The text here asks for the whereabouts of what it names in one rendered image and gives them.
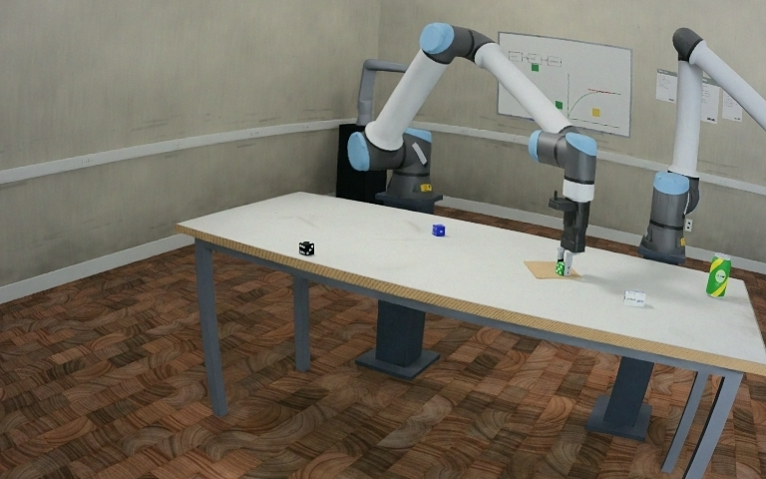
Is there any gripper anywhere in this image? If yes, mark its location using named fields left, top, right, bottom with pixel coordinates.
left=556, top=200, right=592, bottom=277

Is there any tan square mat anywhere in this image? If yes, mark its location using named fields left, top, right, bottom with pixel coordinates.
left=523, top=259, right=582, bottom=280

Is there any white table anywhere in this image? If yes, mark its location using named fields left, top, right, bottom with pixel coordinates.
left=175, top=191, right=766, bottom=479

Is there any green and yellow can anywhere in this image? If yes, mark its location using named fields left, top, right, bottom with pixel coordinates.
left=705, top=252, right=732, bottom=298

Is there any white paper notice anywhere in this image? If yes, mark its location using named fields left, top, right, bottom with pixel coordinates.
left=699, top=80, right=721, bottom=125
left=721, top=89, right=744, bottom=123
left=655, top=68, right=677, bottom=104

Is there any whiteboard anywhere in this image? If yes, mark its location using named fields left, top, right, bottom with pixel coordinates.
left=496, top=31, right=633, bottom=139

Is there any black cabinet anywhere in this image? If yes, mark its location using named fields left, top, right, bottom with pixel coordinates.
left=336, top=124, right=390, bottom=202

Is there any grey jointed stand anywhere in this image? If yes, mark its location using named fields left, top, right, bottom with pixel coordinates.
left=357, top=58, right=410, bottom=127

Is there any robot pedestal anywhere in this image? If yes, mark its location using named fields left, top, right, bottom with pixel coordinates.
left=584, top=247, right=687, bottom=443
left=355, top=191, right=444, bottom=381

